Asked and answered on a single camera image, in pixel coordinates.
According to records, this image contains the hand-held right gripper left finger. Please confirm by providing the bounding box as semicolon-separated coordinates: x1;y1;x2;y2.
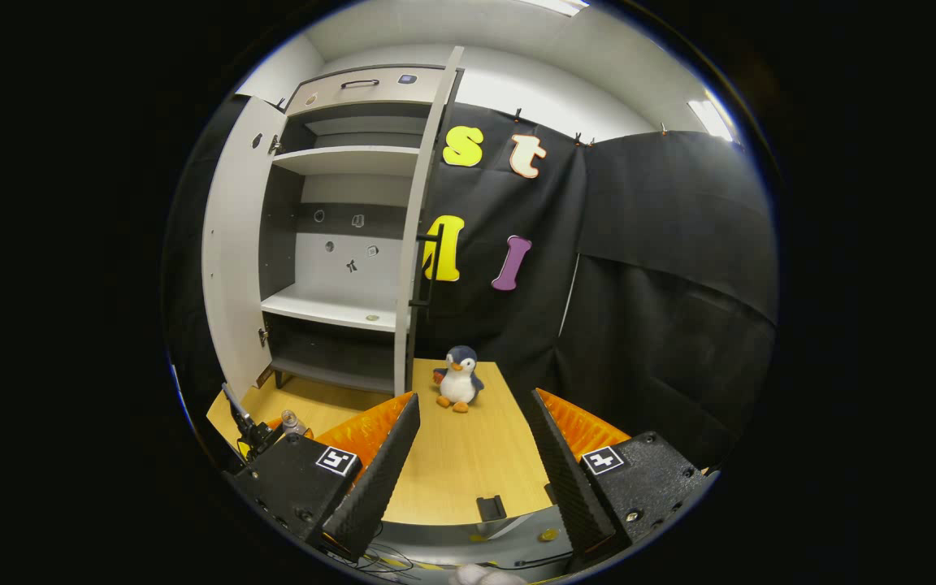
224;392;422;561

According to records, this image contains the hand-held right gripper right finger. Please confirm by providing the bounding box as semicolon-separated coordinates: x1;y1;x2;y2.
526;388;719;563

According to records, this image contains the grey cabinet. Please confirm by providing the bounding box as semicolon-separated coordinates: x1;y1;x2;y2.
258;63;465;397

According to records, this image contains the grey cabinet drawer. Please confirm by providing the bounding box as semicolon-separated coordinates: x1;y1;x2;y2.
285;67;446;116

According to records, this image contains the penguin plush toy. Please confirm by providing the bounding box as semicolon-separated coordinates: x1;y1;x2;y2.
433;345;485;414

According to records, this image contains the black backdrop cloth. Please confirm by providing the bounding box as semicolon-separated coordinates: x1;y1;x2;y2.
163;96;779;472

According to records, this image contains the ceiling light panel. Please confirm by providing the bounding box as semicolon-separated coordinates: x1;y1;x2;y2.
687;99;735;143
517;0;591;17

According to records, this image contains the tangle of black cables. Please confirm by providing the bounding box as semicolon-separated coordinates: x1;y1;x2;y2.
353;543;416;574

